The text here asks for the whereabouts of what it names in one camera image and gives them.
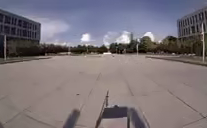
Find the white vehicle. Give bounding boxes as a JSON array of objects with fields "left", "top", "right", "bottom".
[{"left": 102, "top": 51, "right": 113, "bottom": 56}]

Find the grey office building with window rows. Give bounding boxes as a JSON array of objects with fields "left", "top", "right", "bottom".
[{"left": 176, "top": 3, "right": 207, "bottom": 41}]

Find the dark verge strip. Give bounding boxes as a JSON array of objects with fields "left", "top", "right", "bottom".
[
  {"left": 145, "top": 54, "right": 207, "bottom": 69},
  {"left": 0, "top": 55, "right": 54, "bottom": 67}
]

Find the grey glass-fronted building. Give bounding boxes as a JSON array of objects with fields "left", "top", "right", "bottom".
[{"left": 0, "top": 6, "right": 42, "bottom": 58}]

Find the robot's own part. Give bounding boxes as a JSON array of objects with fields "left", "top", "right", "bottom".
[{"left": 126, "top": 106, "right": 151, "bottom": 128}]

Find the pale lamp pole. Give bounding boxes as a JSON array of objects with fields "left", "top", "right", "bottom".
[
  {"left": 3, "top": 34, "right": 8, "bottom": 61},
  {"left": 200, "top": 22, "right": 206, "bottom": 64}
]

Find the row of trees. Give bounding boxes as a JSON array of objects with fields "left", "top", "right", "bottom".
[
  {"left": 0, "top": 39, "right": 109, "bottom": 60},
  {"left": 108, "top": 34, "right": 207, "bottom": 58}
]

